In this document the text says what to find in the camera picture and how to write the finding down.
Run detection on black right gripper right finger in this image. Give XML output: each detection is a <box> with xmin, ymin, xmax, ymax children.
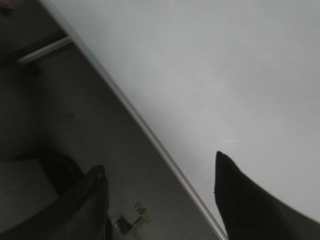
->
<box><xmin>214</xmin><ymin>151</ymin><xmax>320</xmax><ymax>240</ymax></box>

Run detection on yellow tape scraps on floor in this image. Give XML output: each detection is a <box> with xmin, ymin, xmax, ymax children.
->
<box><xmin>111</xmin><ymin>201</ymin><xmax>152</xmax><ymax>237</ymax></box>

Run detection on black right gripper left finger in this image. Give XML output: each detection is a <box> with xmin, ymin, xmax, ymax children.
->
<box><xmin>0</xmin><ymin>165</ymin><xmax>110</xmax><ymax>240</ymax></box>

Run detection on white metal table leg frame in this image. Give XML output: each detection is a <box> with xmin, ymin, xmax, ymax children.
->
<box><xmin>16</xmin><ymin>36</ymin><xmax>73</xmax><ymax>65</ymax></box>

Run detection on white whiteboard with metal frame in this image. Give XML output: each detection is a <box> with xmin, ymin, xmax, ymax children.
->
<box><xmin>42</xmin><ymin>0</ymin><xmax>320</xmax><ymax>239</ymax></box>

